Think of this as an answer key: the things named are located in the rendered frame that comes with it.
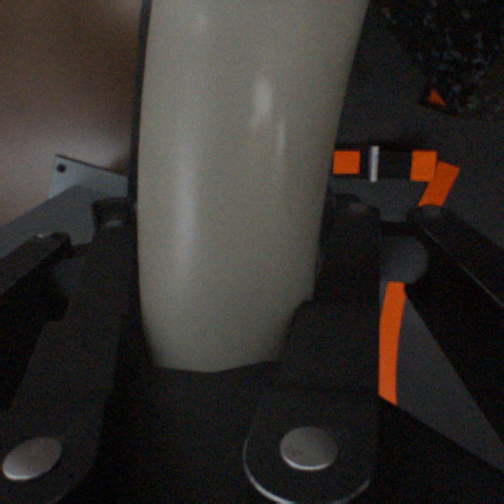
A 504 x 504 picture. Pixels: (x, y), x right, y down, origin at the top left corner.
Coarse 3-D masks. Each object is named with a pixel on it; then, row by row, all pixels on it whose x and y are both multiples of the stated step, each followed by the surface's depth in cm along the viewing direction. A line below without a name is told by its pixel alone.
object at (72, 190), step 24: (72, 168) 104; (96, 168) 104; (72, 192) 101; (96, 192) 105; (120, 192) 106; (24, 216) 85; (48, 216) 88; (72, 216) 90; (0, 240) 75; (24, 240) 77; (72, 240) 82
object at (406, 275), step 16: (336, 208) 15; (384, 224) 14; (400, 224) 14; (384, 240) 13; (400, 240) 13; (416, 240) 13; (384, 256) 13; (400, 256) 13; (416, 256) 13; (384, 272) 13; (400, 272) 13; (416, 272) 13
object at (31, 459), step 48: (96, 240) 13; (96, 288) 10; (48, 336) 7; (96, 336) 7; (48, 384) 6; (96, 384) 6; (0, 432) 5; (48, 432) 5; (96, 432) 5; (0, 480) 4; (48, 480) 4; (96, 480) 4
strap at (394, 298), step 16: (448, 176) 97; (432, 192) 99; (400, 288) 108; (384, 304) 109; (400, 304) 109; (384, 320) 111; (384, 336) 113; (384, 352) 114; (384, 368) 116; (384, 384) 118
